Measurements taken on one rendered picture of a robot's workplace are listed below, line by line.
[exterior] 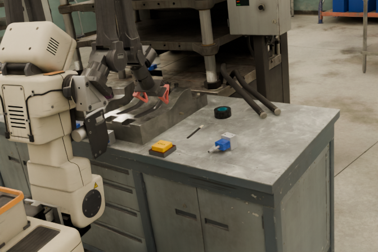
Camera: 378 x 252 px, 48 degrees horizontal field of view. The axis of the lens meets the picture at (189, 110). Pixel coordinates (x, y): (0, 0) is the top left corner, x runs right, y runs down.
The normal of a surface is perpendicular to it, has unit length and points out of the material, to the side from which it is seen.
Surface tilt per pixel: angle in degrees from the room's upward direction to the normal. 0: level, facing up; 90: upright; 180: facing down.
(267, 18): 90
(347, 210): 0
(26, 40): 48
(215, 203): 90
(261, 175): 0
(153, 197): 90
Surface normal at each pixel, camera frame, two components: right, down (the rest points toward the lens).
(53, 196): -0.47, 0.23
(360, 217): -0.11, -0.93
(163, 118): 0.80, 0.11
